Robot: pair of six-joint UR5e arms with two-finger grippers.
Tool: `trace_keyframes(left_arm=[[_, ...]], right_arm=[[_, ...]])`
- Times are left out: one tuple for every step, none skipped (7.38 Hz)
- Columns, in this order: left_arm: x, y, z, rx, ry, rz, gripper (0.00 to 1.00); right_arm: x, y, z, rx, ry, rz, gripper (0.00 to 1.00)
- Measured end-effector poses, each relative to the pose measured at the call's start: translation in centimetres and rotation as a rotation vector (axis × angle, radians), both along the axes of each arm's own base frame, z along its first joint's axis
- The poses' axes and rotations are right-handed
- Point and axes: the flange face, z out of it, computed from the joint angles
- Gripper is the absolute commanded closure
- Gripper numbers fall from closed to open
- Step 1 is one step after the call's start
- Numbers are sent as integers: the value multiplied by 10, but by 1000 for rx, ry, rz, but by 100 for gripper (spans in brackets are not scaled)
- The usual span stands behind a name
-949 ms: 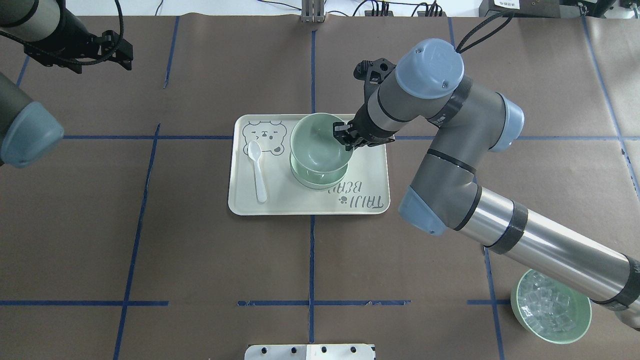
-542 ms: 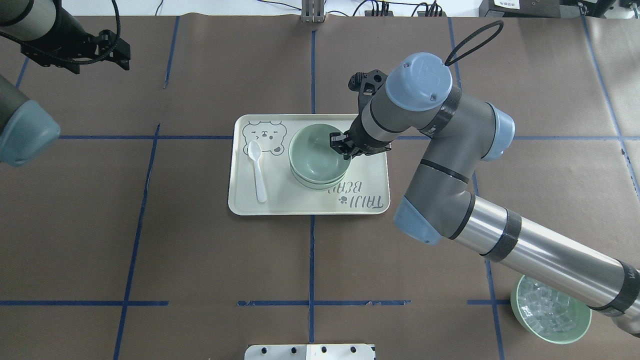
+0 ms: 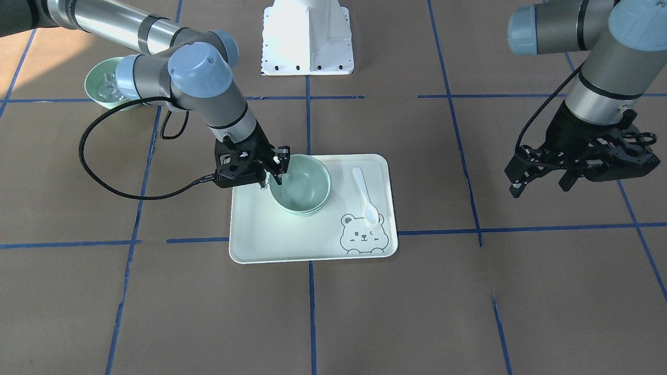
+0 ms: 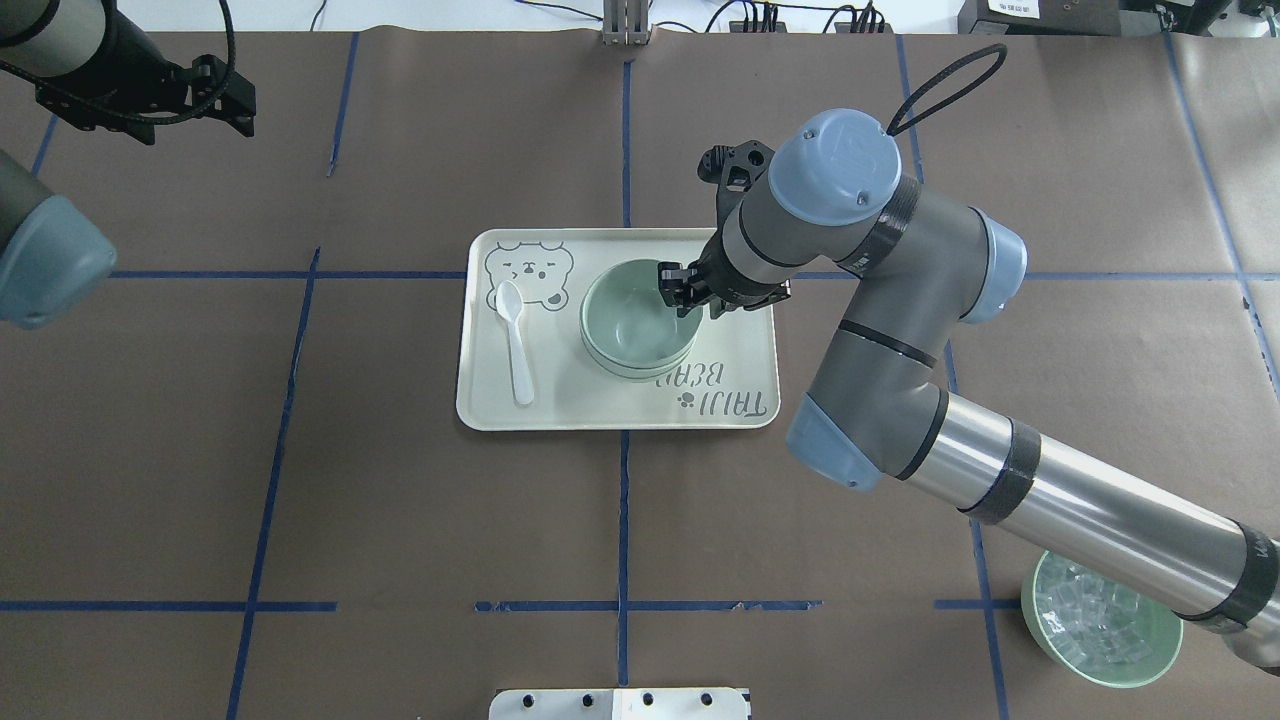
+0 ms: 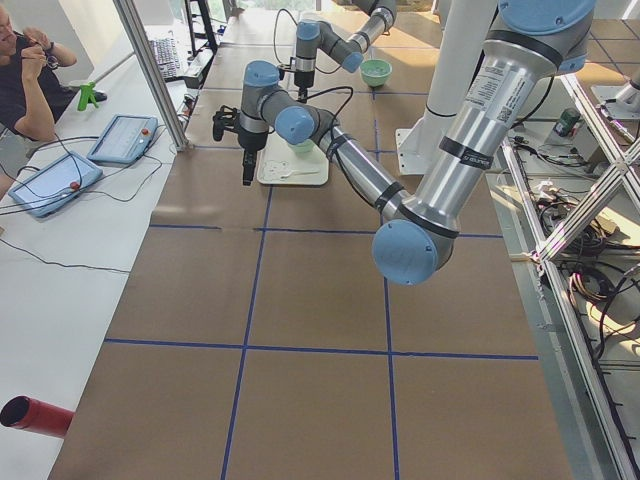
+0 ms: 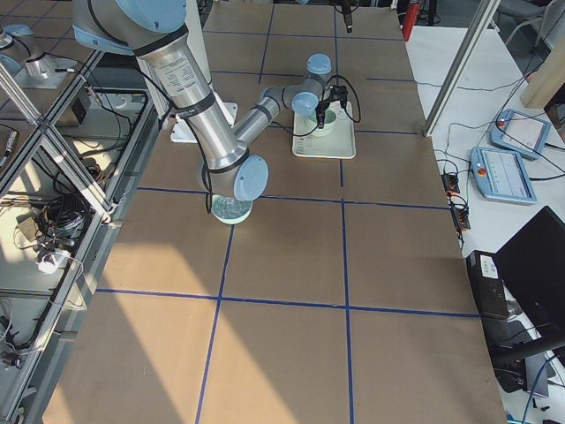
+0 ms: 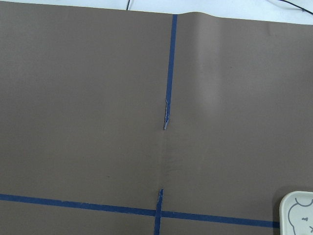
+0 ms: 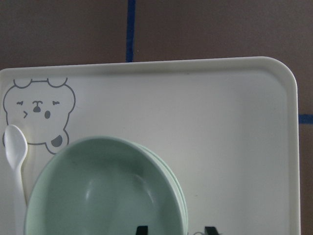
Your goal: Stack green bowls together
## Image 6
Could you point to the far blue teach pendant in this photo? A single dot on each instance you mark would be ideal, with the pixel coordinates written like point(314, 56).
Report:
point(519, 132)

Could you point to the red fire extinguisher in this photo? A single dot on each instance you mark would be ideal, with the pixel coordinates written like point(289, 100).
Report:
point(410, 18)

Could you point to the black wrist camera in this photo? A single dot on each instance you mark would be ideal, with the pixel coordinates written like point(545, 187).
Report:
point(339, 94)

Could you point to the cream bear serving tray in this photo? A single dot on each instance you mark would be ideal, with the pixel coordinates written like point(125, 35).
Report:
point(339, 144)

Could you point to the white camera pole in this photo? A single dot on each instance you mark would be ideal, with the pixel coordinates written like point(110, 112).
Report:
point(195, 40)

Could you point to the black laptop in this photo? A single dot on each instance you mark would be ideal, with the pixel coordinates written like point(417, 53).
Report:
point(531, 265)

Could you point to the black box with label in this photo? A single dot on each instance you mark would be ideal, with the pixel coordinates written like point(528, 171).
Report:
point(486, 285)

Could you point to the green bowl with ice cubes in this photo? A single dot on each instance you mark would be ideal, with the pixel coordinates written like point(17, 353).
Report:
point(229, 210)

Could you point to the near blue teach pendant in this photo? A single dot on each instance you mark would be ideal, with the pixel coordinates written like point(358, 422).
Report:
point(500, 175)

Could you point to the aluminium frame post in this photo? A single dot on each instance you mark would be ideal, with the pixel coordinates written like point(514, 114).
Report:
point(478, 26)

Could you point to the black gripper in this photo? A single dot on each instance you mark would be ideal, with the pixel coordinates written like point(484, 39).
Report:
point(321, 109)
point(348, 18)

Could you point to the green bowl on tray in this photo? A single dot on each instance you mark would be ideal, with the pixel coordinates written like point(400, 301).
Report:
point(320, 132)

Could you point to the blue teach pendant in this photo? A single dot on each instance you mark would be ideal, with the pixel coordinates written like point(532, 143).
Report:
point(500, 175)
point(519, 132)

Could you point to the black power strip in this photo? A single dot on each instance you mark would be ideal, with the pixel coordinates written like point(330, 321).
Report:
point(458, 205)

